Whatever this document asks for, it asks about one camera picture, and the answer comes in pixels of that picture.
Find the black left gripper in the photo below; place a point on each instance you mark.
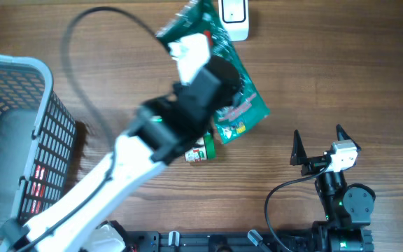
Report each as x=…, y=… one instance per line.
x=226, y=99

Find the grey plastic basket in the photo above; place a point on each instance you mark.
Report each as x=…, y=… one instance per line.
x=37, y=136

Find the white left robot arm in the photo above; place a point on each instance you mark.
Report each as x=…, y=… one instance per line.
x=162, y=131

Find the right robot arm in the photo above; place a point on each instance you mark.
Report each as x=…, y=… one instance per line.
x=348, y=208

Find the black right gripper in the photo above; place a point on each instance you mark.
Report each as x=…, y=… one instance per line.
x=299, y=157

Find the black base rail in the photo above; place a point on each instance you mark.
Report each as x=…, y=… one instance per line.
x=240, y=241

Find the jar with green lid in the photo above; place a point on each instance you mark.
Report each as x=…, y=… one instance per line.
x=204, y=149

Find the green gloves packet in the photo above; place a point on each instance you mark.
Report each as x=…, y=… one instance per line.
x=248, y=107

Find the white barcode scanner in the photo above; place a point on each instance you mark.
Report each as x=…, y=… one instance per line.
x=234, y=16

